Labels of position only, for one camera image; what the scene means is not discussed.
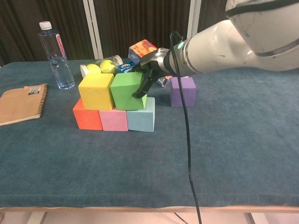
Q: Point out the brown spiral notebook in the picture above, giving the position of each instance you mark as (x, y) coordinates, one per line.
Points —
(21, 105)

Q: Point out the white metal frame post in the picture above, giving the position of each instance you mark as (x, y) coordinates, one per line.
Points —
(93, 30)
(193, 23)

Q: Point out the orange cracker box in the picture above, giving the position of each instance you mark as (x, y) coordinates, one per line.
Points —
(142, 50)

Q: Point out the green foam cube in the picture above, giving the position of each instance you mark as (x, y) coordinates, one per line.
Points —
(123, 91)

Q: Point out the yellow foam cube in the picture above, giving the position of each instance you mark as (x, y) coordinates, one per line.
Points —
(95, 93)

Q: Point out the clear tennis ball tube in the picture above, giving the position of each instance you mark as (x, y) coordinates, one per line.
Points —
(118, 60)

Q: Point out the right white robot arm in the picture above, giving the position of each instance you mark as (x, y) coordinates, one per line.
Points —
(233, 46)

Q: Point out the purple foam cube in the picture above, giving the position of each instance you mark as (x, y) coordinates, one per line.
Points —
(189, 93)

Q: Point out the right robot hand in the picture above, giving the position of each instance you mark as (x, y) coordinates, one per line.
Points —
(156, 60)

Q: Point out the dark blue tablecloth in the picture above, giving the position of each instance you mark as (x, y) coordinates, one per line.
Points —
(233, 151)

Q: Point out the yellow-green tennis ball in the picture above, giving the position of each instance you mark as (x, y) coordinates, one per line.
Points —
(108, 66)
(94, 68)

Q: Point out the orange foam cube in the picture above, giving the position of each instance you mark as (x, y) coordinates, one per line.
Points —
(87, 120)

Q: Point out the blue Oreo box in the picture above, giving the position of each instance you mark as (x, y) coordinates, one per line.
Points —
(125, 67)

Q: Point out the light blue foam cube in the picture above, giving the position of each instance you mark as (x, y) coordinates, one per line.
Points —
(141, 119)

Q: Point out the clear plastic water bottle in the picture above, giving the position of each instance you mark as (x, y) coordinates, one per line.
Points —
(58, 58)

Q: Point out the pink foam cube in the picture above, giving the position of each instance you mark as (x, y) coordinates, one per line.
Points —
(114, 121)

